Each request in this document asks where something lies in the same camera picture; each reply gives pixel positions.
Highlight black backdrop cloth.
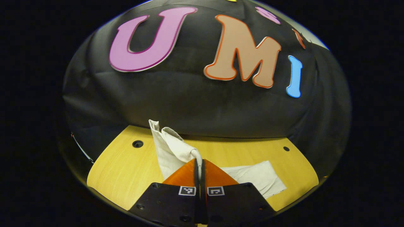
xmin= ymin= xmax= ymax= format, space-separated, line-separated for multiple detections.
xmin=62 ymin=0 xmax=352 ymax=177

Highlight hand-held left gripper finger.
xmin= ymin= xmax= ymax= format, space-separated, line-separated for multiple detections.
xmin=128 ymin=158 xmax=202 ymax=226
xmin=201 ymin=159 xmax=276 ymax=225

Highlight white jeans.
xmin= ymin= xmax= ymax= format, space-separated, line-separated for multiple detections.
xmin=148 ymin=119 xmax=287 ymax=199

